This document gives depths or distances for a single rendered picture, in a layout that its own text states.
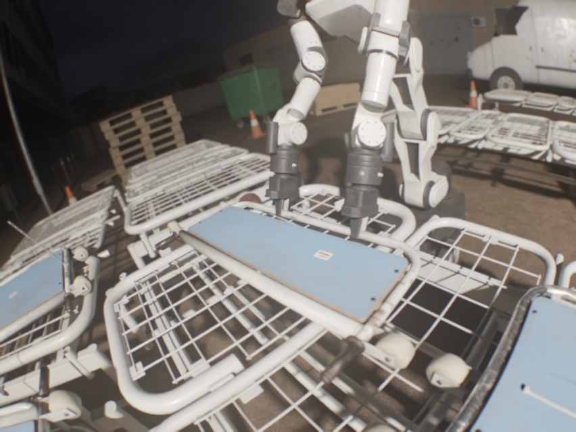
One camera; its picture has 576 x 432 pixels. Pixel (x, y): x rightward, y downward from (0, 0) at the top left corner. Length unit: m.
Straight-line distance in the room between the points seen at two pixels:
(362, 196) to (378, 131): 0.16
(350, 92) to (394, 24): 5.95
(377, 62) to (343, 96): 5.89
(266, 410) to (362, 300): 0.63
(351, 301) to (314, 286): 0.09
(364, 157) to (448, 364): 0.47
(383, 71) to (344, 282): 0.49
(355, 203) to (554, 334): 0.51
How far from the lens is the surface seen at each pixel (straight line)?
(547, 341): 0.49
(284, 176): 0.87
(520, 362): 0.45
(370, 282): 0.57
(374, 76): 0.72
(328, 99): 6.45
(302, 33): 1.06
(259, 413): 1.04
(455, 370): 0.42
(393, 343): 0.44
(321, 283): 0.58
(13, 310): 1.18
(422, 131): 1.29
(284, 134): 0.85
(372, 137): 0.65
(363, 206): 0.68
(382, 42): 0.75
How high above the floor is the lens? 0.91
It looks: 27 degrees down
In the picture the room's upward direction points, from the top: 14 degrees counter-clockwise
